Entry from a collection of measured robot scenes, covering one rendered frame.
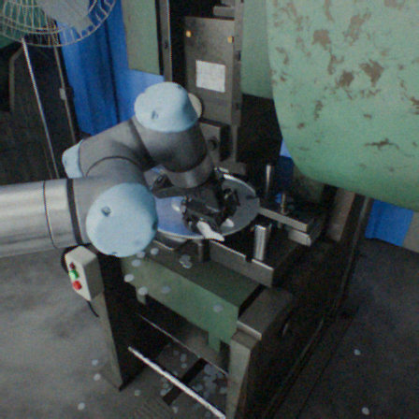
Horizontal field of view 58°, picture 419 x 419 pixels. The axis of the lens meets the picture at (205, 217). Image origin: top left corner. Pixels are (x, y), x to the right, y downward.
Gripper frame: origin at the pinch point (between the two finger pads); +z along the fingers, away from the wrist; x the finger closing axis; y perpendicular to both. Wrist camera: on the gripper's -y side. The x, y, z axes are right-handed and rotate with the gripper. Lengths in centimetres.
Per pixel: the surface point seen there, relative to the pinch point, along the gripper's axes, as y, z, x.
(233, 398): 12.9, 31.1, -24.0
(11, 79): -161, 27, 47
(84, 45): -211, 65, 127
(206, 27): -10.8, -26.6, 27.9
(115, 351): -32, 50, -31
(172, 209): -12.9, 2.6, 2.4
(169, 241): -5.9, -1.2, -6.2
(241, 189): -4.5, 10.0, 18.3
